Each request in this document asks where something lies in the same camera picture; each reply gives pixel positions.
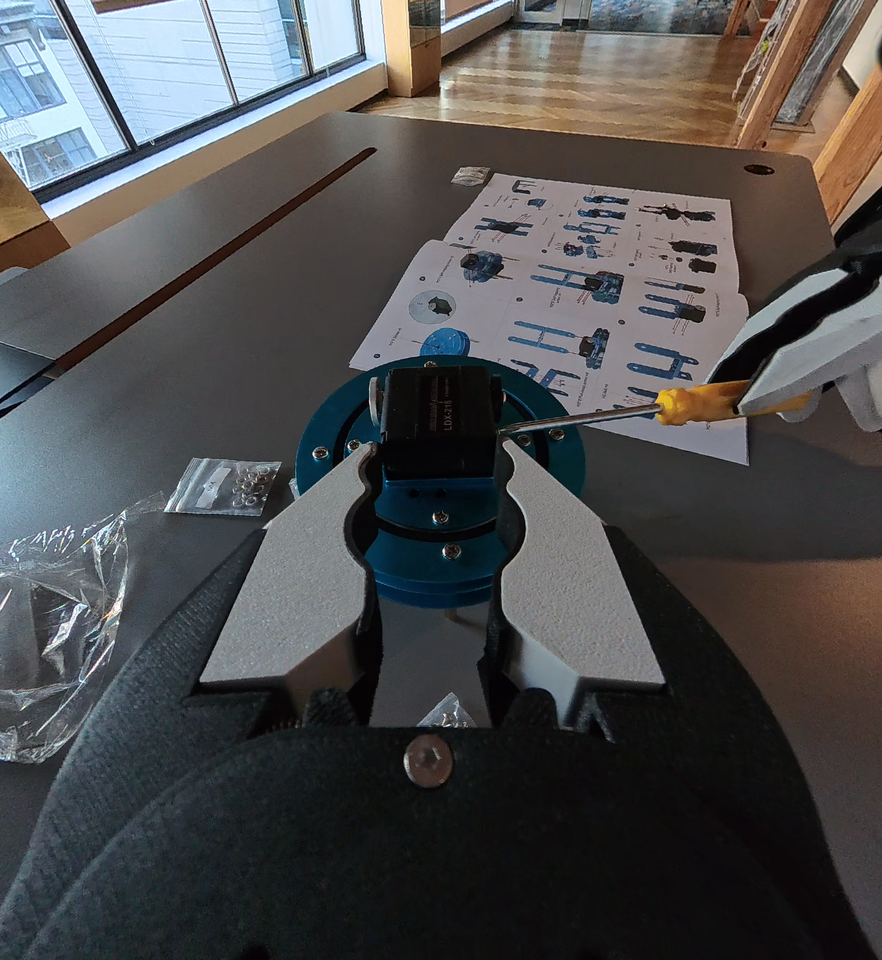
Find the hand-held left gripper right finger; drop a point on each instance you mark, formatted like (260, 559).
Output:
(576, 600)

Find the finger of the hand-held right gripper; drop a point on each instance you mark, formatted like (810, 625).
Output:
(771, 319)
(823, 352)

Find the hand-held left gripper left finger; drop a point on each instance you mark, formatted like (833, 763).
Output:
(291, 600)

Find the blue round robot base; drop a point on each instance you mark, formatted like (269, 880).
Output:
(426, 577)

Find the black servo motor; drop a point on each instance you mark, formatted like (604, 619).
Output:
(433, 420)

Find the dark grey desk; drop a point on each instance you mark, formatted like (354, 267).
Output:
(223, 262)

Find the clear bag of nuts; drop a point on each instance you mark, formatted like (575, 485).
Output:
(215, 487)

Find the small clear screw bag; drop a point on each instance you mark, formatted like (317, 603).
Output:
(448, 712)

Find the printed instruction sheet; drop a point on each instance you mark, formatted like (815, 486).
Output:
(561, 247)

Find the crumpled clear plastic wrap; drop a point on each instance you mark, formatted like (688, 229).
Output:
(35, 637)

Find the tiny clear plastic bag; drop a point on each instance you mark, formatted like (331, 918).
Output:
(471, 176)

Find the wooden column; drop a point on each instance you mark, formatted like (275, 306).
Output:
(411, 45)

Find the large window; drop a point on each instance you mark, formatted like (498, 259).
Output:
(170, 75)

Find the thick wooden post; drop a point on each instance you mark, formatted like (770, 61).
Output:
(861, 150)

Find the slim wooden post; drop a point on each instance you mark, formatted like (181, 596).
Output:
(801, 67)

